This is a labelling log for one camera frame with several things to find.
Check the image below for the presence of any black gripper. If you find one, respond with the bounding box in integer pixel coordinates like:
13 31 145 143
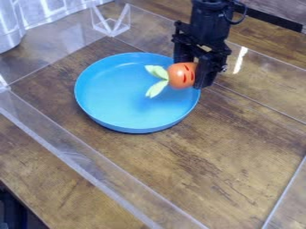
173 0 233 89

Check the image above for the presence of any orange toy carrot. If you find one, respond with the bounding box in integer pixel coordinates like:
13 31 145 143
145 63 198 98

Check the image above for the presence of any blue round tray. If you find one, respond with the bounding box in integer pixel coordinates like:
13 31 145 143
74 52 201 133

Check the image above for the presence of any dark bar at back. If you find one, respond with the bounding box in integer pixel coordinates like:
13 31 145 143
241 0 306 33

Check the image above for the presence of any clear acrylic triangular stand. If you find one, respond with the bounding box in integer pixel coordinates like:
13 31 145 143
90 4 132 38

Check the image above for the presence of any white patterned curtain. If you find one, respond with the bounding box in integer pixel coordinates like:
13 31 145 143
0 0 114 54

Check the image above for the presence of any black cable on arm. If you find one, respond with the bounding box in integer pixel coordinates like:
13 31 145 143
222 0 249 26

